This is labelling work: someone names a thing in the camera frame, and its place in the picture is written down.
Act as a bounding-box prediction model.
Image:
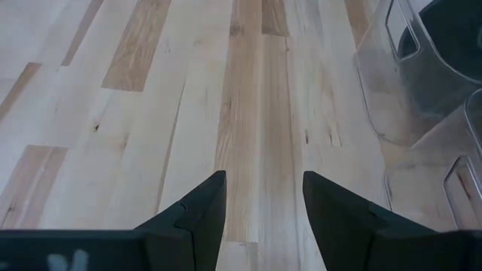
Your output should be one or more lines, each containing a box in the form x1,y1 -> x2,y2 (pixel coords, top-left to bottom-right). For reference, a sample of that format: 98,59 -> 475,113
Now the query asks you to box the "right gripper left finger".
0,169 -> 227,271

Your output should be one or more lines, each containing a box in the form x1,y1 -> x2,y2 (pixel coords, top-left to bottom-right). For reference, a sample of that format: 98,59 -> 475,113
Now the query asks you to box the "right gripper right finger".
303,170 -> 482,271

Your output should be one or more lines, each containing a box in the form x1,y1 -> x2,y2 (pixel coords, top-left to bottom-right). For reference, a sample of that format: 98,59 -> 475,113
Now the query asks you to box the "clear plastic bin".
352,0 -> 482,147
383,88 -> 482,231

